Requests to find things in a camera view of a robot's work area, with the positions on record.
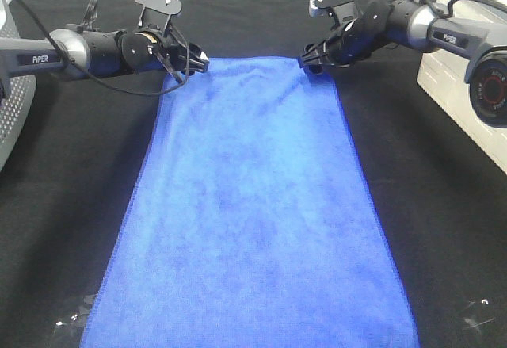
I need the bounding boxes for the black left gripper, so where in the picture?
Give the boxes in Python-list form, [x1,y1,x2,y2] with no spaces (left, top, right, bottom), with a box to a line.
[118,26,209,75]

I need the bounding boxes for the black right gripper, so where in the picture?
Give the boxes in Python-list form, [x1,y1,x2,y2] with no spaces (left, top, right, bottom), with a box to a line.
[297,18,375,75]

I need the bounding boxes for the blue microfibre towel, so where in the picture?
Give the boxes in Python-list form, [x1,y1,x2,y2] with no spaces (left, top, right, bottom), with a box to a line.
[81,57,419,347]

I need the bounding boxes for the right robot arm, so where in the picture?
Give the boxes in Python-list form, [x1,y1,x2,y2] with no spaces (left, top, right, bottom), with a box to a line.
[298,0,506,128]

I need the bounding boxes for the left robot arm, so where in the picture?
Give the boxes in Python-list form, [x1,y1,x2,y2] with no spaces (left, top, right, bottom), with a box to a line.
[1,0,209,99]

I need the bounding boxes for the white slotted storage box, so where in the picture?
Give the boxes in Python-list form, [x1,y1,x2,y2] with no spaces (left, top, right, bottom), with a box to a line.
[417,0,506,171]

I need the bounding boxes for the grey perforated laundry basket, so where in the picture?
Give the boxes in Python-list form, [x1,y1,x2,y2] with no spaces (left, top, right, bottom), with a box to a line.
[1,0,36,169]

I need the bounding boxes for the black table cloth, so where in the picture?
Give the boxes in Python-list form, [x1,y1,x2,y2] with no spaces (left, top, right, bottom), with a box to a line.
[1,0,506,347]

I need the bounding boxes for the left clear tape strip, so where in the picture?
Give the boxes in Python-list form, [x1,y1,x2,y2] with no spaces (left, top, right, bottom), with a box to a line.
[49,293,97,347]

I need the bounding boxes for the clear tape strip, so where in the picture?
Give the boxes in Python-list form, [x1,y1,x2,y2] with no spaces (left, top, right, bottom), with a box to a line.
[458,298,496,338]
[49,293,97,347]

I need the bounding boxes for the right clear tape strip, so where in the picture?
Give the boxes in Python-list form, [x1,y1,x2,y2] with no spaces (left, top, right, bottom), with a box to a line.
[458,298,496,338]

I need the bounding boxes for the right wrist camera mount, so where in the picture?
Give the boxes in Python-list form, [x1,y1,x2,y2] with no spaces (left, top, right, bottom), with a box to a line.
[308,0,360,27]

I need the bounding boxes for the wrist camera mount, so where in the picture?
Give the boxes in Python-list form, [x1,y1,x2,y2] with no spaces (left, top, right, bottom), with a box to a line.
[308,0,360,27]
[134,0,182,36]

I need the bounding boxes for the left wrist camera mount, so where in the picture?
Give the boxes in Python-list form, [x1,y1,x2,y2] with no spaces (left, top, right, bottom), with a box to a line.
[134,0,182,36]

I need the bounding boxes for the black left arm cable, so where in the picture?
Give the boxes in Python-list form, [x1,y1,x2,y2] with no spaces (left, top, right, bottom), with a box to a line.
[0,0,189,96]

